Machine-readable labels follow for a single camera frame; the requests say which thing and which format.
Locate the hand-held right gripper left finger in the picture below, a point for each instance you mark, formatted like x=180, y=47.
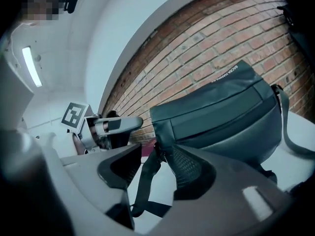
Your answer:
x=118, y=166

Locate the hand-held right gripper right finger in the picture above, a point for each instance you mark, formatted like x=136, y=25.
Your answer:
x=221, y=205

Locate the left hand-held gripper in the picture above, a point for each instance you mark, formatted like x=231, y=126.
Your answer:
x=73, y=117

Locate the black shoulder bag with strap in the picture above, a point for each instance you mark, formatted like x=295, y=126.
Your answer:
x=221, y=112

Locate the dark red hardcover book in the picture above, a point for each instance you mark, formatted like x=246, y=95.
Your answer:
x=147, y=149

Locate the white table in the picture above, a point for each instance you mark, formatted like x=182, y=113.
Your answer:
x=295, y=124

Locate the long ceiling light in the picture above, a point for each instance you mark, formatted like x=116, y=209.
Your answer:
x=32, y=66

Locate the person's head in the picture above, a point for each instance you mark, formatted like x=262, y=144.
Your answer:
x=39, y=6

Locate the black head-mounted camera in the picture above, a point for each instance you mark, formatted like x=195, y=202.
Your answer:
x=72, y=1

